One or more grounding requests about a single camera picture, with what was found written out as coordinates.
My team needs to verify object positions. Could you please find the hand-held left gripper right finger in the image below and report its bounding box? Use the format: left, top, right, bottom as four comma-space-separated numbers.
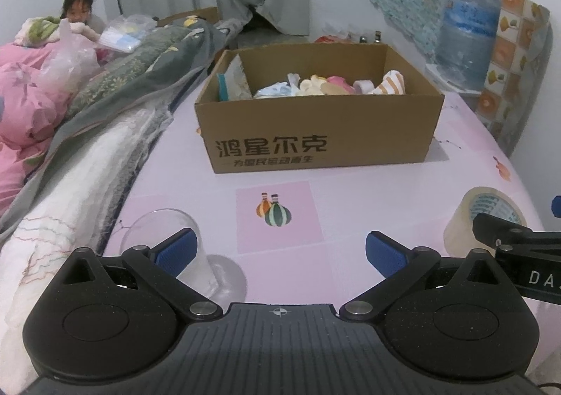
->
339, 231, 513, 321

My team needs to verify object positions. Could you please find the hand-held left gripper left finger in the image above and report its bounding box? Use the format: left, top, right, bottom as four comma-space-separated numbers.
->
61, 227, 223, 321

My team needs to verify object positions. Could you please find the clear glass cup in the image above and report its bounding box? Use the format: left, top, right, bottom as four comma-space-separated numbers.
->
119, 210, 220, 299

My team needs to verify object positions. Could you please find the large clear tape roll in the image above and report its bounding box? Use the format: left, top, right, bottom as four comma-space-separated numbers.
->
444, 187, 529, 256

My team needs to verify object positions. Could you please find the brown cardboard box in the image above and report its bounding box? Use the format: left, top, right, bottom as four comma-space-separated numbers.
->
194, 43, 445, 175

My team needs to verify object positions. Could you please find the orange striped cloth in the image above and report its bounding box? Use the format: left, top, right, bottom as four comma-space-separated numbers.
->
372, 70, 407, 95

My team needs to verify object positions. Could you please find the pink plastic bag roll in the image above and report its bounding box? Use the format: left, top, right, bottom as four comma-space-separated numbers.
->
326, 76, 357, 93

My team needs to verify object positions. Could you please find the clear zip bag of sticks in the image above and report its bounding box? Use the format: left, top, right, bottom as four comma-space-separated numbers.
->
217, 55, 252, 102

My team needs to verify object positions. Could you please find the cream knit gloves bundle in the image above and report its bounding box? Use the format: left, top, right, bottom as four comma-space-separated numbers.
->
298, 75, 334, 96

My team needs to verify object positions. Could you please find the pack of blue face masks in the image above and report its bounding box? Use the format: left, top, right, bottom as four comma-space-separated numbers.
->
253, 82, 303, 98

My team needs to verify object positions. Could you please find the white quilted blanket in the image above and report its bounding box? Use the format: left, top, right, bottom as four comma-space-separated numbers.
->
0, 115, 176, 378

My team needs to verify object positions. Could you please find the orange tile-patterned cloth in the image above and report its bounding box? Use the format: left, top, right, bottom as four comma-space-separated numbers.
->
475, 0, 553, 157

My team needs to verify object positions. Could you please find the grey floral blanket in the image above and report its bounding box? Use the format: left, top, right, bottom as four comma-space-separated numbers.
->
0, 16, 239, 242

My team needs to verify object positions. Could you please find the large blue water jug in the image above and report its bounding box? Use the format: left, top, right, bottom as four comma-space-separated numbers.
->
436, 0, 502, 89

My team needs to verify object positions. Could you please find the pink quilt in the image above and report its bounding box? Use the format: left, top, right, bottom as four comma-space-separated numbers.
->
0, 45, 101, 216

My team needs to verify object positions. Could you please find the white plastic bag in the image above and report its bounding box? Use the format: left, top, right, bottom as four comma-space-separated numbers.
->
37, 20, 101, 91

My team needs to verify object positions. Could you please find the clear bag of masks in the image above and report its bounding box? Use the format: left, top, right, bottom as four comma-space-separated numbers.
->
97, 15, 156, 55

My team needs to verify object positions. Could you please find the small cardboard box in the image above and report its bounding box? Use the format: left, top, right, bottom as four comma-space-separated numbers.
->
155, 6, 220, 28

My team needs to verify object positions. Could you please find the green plush blanket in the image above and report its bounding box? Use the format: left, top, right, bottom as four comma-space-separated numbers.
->
15, 16, 62, 45

